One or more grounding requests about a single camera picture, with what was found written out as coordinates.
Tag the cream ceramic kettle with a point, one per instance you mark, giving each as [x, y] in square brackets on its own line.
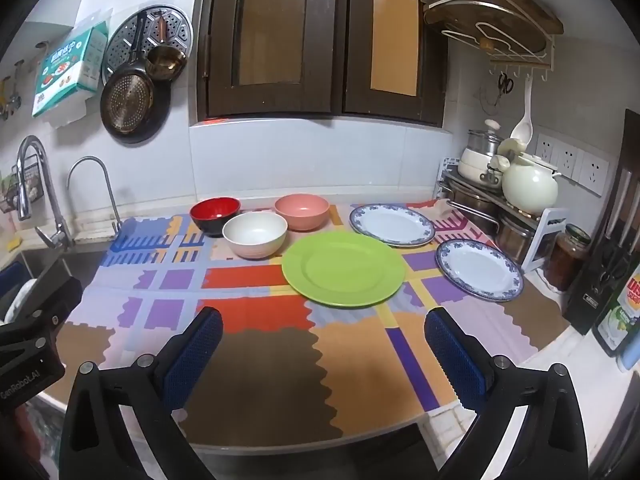
[527, 181]

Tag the white wall socket panel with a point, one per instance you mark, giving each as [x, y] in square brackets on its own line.
[577, 165]

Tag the colourful patterned table mat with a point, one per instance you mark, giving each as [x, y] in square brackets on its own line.
[287, 371]

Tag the white ladle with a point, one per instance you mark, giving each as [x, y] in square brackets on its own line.
[523, 130]

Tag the blue floral plate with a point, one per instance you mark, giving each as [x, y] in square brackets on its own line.
[393, 225]
[481, 270]

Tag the dish soap bottle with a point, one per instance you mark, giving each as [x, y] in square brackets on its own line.
[619, 316]

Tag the glass sauce jar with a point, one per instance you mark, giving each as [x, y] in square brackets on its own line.
[569, 253]

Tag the steel pot lower shelf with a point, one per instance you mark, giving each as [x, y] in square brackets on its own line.
[514, 237]

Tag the pink bowl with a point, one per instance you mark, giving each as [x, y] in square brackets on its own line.
[303, 212]

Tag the red black bowl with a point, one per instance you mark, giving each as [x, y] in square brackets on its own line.
[211, 215]

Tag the black frying pan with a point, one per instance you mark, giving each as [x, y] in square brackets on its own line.
[134, 106]

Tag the cream enamel pot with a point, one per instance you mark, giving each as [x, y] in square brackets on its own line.
[474, 167]

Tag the steel pot with lid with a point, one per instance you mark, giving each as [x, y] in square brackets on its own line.
[485, 141]

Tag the white pot rack shelf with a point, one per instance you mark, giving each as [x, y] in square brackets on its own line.
[547, 226]

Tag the teal paper towel box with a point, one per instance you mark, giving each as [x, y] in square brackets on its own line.
[69, 76]

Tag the steel pan lower shelf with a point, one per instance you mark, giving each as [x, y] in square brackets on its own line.
[473, 206]

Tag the white bowl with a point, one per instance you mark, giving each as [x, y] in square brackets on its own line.
[256, 234]

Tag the black scissors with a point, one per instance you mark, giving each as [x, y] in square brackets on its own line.
[504, 85]

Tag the black knife block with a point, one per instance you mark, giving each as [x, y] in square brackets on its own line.
[610, 254]

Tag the green plate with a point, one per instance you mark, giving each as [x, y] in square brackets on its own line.
[343, 269]

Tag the wall cutting board rack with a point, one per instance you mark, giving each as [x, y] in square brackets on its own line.
[512, 33]

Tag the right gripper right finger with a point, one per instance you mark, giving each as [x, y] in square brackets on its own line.
[551, 443]

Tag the small brass ladle pot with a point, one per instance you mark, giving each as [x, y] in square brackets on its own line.
[164, 62]

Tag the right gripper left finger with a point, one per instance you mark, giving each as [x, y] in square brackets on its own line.
[95, 440]

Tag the round steel steamer tray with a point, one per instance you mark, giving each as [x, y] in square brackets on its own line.
[179, 34]

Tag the stainless steel sink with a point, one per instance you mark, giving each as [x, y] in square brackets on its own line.
[81, 262]

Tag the dark wooden window frame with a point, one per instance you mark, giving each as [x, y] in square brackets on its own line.
[320, 58]

